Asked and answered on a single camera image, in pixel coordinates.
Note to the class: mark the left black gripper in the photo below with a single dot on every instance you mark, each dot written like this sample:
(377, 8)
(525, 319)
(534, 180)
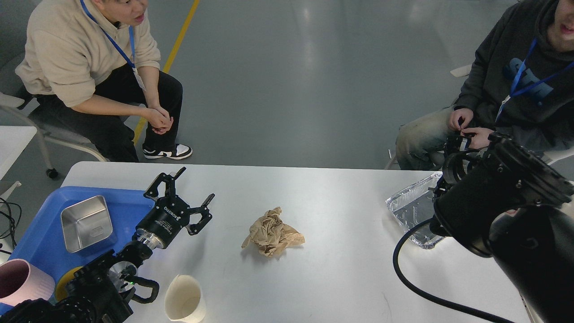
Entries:
(166, 219)

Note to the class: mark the brown paper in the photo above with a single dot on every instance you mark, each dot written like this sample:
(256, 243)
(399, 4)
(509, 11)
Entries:
(271, 235)

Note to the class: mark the cream paper cup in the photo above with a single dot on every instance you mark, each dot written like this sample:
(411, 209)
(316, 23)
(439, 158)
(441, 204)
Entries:
(184, 301)

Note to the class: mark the small steel rectangular tin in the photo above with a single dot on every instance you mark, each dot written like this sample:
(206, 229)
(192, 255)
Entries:
(87, 226)

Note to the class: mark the dark teal mug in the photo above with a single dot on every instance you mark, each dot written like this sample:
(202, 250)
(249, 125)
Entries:
(60, 290)

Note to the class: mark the aluminium foil tray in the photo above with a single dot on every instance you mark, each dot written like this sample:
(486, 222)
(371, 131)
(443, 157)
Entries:
(413, 205)

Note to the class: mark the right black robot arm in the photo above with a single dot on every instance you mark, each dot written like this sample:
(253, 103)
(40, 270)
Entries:
(504, 202)

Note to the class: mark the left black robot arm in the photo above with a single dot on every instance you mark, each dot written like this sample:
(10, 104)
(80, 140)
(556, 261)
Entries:
(99, 293)

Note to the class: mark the blue plastic tray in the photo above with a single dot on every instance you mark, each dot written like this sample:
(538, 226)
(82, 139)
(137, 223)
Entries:
(43, 244)

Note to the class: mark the person in beige shirt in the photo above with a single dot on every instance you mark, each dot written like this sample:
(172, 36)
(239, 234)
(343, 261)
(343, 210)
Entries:
(91, 62)

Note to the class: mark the pink ribbed mug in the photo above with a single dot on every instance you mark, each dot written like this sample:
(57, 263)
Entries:
(21, 281)

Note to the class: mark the white side table left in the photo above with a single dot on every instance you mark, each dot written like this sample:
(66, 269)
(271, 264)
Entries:
(13, 140)

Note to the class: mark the grey office chair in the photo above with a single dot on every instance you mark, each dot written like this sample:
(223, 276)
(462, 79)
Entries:
(14, 97)

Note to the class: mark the white chair of right person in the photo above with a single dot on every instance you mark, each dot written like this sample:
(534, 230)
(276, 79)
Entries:
(549, 156)

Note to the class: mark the person in grey hoodie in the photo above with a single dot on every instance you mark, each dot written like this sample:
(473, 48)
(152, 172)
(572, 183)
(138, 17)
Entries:
(520, 84)

